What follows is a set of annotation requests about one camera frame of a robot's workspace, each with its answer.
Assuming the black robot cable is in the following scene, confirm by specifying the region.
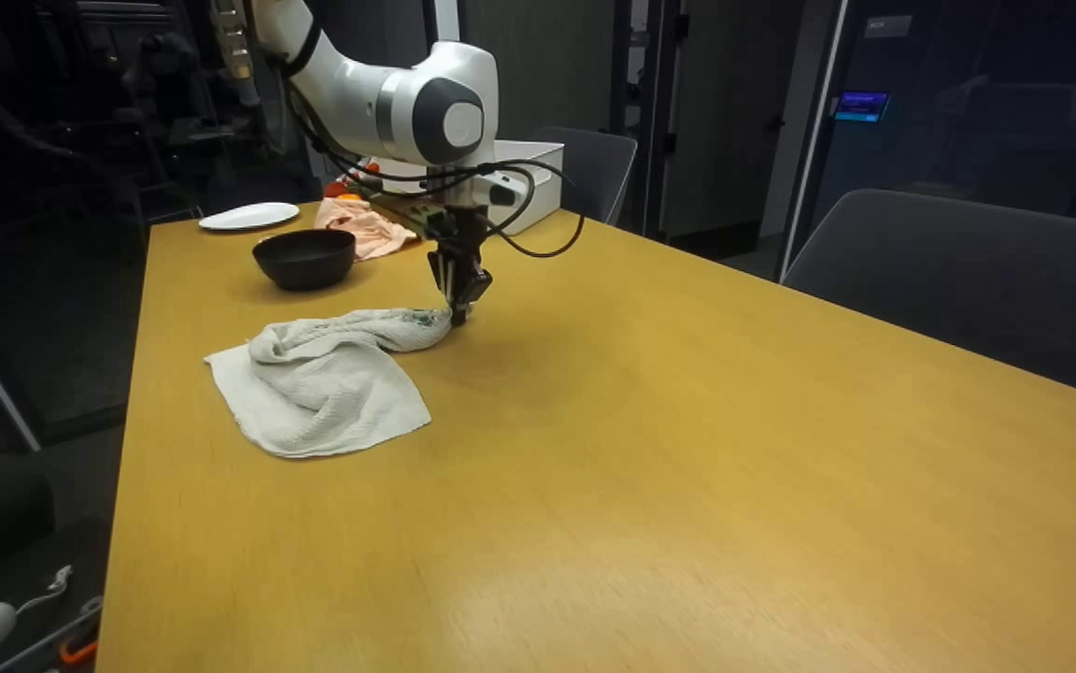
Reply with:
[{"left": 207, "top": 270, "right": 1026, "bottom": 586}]
[{"left": 288, "top": 70, "right": 592, "bottom": 265}]

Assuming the white plate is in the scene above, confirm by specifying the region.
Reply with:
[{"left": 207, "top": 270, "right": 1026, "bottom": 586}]
[{"left": 194, "top": 198, "right": 307, "bottom": 235}]

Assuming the pink crumpled cloth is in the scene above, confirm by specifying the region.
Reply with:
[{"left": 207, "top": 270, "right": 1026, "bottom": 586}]
[{"left": 311, "top": 189, "right": 422, "bottom": 265}]

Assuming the white plastic bin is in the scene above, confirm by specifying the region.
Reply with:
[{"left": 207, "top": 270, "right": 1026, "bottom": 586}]
[{"left": 485, "top": 134, "right": 570, "bottom": 235}]

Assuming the white terry towel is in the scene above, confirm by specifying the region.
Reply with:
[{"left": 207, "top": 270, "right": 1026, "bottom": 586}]
[{"left": 202, "top": 303, "right": 456, "bottom": 463}]

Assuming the black bowl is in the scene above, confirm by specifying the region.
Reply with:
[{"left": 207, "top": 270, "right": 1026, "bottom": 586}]
[{"left": 250, "top": 225, "right": 359, "bottom": 294}]

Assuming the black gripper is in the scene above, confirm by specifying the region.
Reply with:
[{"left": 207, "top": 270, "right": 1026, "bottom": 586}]
[{"left": 422, "top": 203, "right": 497, "bottom": 328}]

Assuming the thin white cable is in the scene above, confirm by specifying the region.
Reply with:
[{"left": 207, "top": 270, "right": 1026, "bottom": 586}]
[{"left": 11, "top": 559, "right": 80, "bottom": 622}]

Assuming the orange handled tool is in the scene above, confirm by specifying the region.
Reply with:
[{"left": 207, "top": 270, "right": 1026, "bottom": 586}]
[{"left": 53, "top": 632, "right": 100, "bottom": 673}]

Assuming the grey office chair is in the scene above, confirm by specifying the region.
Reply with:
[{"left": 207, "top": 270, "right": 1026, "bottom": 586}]
[
  {"left": 783, "top": 183, "right": 1076, "bottom": 412},
  {"left": 554, "top": 122, "right": 644, "bottom": 227}
]

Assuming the blue lit screen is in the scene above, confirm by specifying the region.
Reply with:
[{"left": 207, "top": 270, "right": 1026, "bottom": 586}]
[{"left": 830, "top": 87, "right": 896, "bottom": 128}]

